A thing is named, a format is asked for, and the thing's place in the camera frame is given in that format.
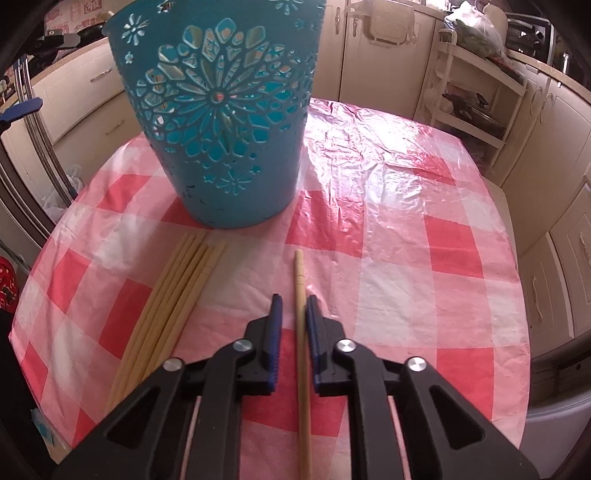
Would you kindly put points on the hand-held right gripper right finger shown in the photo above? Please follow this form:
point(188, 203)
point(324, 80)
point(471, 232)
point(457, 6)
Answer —
point(311, 332)

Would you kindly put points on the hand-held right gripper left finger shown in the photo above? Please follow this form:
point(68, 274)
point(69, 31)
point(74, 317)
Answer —
point(276, 323)

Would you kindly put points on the single bamboo chopstick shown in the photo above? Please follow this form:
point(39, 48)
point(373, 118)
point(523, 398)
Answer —
point(302, 415)

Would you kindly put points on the bundle of wooden chopsticks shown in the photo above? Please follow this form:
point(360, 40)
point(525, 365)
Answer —
point(173, 295)

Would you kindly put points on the teal perforated plastic basket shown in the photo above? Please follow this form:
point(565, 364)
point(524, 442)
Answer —
point(272, 175)

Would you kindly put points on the pink checked plastic tablecloth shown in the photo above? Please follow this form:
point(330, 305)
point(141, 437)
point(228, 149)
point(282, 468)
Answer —
point(406, 277)

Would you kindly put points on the white plastic bag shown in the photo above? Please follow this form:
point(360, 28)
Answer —
point(60, 198)

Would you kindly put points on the white plastic bin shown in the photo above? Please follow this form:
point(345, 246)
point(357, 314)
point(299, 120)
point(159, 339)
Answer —
point(551, 438)

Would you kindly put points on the dark cloth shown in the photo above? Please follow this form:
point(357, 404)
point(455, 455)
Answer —
point(23, 397)

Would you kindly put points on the dark cooking pot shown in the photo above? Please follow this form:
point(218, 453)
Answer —
point(471, 113)

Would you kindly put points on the red cushion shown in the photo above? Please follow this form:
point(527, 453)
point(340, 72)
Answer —
point(7, 286)

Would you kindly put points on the cream cabinet doors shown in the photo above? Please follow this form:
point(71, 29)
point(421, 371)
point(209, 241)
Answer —
point(344, 60)

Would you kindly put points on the chrome metal tubes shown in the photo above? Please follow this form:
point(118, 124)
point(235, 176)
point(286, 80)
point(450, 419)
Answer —
point(44, 138)

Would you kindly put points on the cream drawer cabinet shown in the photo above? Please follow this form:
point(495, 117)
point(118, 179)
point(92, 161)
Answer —
point(78, 97)

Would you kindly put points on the white shelf rack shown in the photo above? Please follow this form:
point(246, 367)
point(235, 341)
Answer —
point(498, 85)

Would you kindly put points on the white plastic tray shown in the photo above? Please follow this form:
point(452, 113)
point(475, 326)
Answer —
point(385, 23)

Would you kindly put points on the blue plastic clip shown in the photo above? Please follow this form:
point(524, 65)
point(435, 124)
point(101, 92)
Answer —
point(23, 110)

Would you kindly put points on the clear plastic bag of greens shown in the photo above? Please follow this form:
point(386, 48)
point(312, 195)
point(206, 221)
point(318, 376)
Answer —
point(475, 32)

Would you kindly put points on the dark countertop appliance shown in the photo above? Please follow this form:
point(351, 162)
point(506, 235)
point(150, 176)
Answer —
point(528, 39)

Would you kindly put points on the pink wall poster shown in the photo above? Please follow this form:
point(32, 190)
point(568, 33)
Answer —
point(74, 11)

